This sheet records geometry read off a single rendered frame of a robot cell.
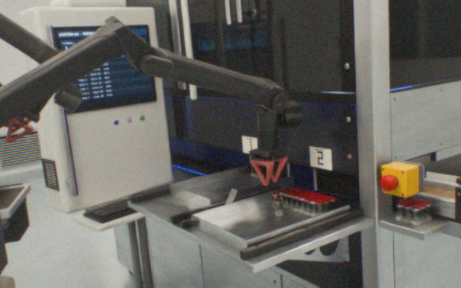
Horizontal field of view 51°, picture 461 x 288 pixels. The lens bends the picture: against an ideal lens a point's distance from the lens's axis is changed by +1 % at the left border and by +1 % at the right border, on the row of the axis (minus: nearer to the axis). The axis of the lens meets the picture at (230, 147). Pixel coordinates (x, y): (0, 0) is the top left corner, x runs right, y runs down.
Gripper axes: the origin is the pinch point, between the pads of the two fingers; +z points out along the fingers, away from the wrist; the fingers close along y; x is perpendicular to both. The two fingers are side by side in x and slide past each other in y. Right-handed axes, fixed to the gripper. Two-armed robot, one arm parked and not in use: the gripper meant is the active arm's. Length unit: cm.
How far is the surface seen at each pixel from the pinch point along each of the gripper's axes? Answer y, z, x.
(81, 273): 52, 101, 195
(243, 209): -0.9, 9.9, 9.4
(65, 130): -16, -12, 76
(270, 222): -5.3, 10.1, -3.4
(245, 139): 23.8, -5.7, 27.4
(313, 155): 15.4, -4.7, -4.9
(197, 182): 12.4, 8.9, 41.1
